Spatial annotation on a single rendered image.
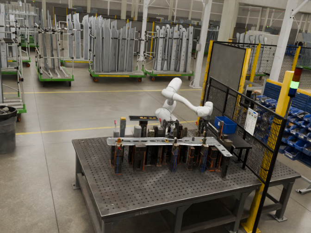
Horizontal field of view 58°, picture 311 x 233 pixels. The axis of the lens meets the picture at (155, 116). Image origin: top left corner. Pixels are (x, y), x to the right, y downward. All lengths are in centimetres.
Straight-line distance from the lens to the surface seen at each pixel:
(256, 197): 372
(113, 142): 325
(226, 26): 1117
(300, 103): 517
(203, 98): 668
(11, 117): 506
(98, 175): 321
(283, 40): 773
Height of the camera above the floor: 241
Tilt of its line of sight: 20 degrees down
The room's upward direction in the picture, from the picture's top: 6 degrees clockwise
